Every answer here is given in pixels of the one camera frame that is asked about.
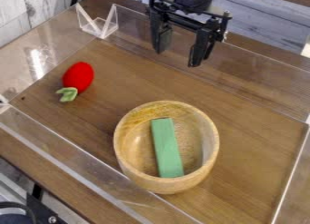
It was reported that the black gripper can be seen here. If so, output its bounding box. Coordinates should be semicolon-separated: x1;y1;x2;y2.
148;0;233;67

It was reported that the green rectangular block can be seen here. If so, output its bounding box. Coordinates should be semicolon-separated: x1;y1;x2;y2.
151;118;185;178

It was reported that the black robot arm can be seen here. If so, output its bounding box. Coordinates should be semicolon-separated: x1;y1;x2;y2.
148;0;233;67

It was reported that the brown wooden bowl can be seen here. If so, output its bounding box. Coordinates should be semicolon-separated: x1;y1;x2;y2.
114;101;219;194

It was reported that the red plush strawberry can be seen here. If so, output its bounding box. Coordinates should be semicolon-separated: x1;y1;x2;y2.
56;62;95;102

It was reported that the clear acrylic corner bracket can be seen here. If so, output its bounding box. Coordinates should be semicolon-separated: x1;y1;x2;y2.
75;5;119;39

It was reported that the clear acrylic tray wall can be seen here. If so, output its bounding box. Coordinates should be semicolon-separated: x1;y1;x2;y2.
0;0;310;224

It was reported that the black clamp mount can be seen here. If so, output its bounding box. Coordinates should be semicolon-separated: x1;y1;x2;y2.
0;184;68;224

